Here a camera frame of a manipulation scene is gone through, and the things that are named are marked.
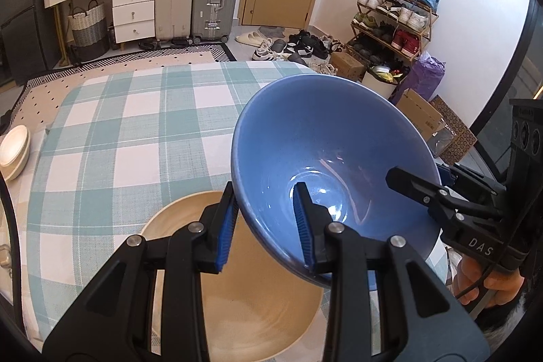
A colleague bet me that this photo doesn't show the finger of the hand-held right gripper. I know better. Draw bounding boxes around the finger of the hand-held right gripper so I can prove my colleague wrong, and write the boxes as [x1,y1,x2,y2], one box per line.
[385,166,503,221]
[437,164,507,205]

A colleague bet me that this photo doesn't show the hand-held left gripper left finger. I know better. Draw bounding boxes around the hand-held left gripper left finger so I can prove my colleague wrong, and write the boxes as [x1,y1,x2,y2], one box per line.
[42,180,240,362]

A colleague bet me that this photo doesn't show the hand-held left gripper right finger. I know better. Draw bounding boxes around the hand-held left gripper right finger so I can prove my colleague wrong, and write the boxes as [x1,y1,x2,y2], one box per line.
[293,182,490,362]

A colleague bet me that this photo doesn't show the cream plate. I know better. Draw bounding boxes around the cream plate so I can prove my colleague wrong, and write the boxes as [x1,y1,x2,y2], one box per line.
[142,190,324,359]

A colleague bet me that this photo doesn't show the blue bowl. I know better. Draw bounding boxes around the blue bowl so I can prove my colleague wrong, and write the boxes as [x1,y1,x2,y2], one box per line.
[231,74,444,291]

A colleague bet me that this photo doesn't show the person's right hand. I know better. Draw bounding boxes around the person's right hand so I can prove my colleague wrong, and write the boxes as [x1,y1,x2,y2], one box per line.
[452,252,527,309]

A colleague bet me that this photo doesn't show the patterned cardboard box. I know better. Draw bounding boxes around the patterned cardboard box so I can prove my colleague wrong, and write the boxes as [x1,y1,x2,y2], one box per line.
[430,95,478,166]

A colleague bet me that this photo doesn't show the large cardboard box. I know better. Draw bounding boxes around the large cardboard box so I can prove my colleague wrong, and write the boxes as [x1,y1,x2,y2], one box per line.
[396,89,445,140]

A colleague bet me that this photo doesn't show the purple plastic bag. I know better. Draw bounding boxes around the purple plastic bag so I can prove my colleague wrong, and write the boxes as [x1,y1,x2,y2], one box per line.
[392,52,446,104]

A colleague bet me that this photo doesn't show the white trash bin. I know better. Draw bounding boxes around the white trash bin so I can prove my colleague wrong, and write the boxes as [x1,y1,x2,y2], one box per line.
[361,65,402,100]

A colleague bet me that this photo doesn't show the small brown carton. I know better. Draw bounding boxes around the small brown carton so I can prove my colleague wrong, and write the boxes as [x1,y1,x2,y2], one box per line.
[329,52,366,82]

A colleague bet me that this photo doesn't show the scattered shoes and slippers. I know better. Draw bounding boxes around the scattered shoes and slippers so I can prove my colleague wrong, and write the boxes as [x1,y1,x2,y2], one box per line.
[235,27,345,75]

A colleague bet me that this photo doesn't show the group of racked shoes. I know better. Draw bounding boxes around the group of racked shoes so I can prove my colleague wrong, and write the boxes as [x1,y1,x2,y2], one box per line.
[352,0,440,66]

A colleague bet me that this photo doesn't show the pale checked cloth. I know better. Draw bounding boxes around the pale checked cloth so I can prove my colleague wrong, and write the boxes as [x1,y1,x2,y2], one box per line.
[0,108,48,329]

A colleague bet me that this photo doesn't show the small cream bowl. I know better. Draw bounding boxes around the small cream bowl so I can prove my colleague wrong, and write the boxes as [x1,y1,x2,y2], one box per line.
[0,125,30,168]

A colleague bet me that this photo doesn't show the beige suitcase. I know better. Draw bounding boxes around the beige suitcase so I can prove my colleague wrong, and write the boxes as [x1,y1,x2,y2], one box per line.
[153,0,196,47]

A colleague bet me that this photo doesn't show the woven laundry basket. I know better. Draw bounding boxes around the woven laundry basket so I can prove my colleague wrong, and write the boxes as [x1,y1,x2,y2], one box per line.
[68,0,110,62]

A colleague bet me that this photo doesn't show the white vanity desk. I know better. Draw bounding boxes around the white vanity desk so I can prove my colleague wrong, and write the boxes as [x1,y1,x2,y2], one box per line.
[42,0,157,45]

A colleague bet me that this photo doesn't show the grey fridge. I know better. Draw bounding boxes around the grey fridge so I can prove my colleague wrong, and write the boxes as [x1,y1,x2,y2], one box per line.
[0,0,62,85]

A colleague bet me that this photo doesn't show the black cable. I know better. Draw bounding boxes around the black cable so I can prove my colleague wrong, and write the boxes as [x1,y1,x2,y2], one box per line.
[456,256,510,317]
[0,179,23,329]

